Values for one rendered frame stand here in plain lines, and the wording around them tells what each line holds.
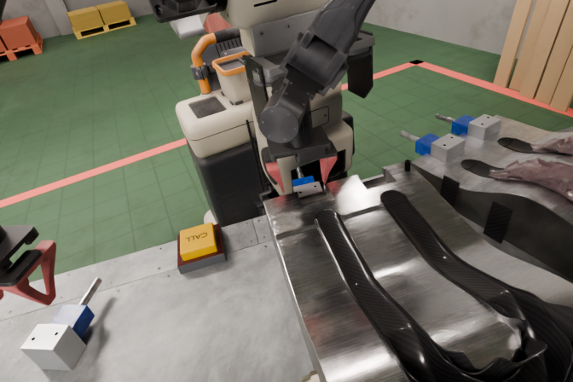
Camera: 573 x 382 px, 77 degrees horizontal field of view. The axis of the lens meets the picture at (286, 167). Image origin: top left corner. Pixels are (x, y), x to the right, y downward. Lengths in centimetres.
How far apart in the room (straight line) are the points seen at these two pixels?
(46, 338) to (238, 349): 26
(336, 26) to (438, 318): 36
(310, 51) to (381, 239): 28
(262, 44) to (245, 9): 7
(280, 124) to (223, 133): 64
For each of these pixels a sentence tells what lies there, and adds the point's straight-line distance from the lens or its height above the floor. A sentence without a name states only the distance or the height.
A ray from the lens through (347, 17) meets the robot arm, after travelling 51.
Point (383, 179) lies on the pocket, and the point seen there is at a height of 87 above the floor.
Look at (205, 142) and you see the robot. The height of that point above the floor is 75.
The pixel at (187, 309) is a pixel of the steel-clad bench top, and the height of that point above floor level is 80.
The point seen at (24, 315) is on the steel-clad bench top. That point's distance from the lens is 77.
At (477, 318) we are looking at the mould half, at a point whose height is 93.
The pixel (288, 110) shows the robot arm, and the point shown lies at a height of 106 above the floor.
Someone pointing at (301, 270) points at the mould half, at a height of 88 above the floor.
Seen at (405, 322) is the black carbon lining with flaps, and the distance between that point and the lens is 41.
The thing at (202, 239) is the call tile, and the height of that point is 84.
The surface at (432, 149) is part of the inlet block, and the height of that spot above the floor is 87.
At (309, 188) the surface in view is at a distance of 67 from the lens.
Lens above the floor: 126
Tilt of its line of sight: 34 degrees down
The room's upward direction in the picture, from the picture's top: 10 degrees counter-clockwise
